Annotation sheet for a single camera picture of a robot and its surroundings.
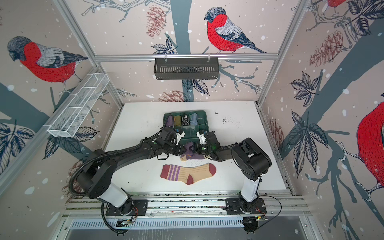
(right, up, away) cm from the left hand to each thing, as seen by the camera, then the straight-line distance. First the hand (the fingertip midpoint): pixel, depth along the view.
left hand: (185, 150), depth 85 cm
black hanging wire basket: (-1, +55, +21) cm, 59 cm away
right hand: (+2, -2, +7) cm, 7 cm away
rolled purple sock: (-13, +16, +17) cm, 27 cm away
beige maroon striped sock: (+1, -14, -2) cm, 14 cm away
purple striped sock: (+2, -3, +3) cm, 5 cm away
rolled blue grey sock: (+5, +17, +16) cm, 23 cm away
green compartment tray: (+3, +7, +7) cm, 10 cm away
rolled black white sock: (-1, +17, +16) cm, 23 cm away
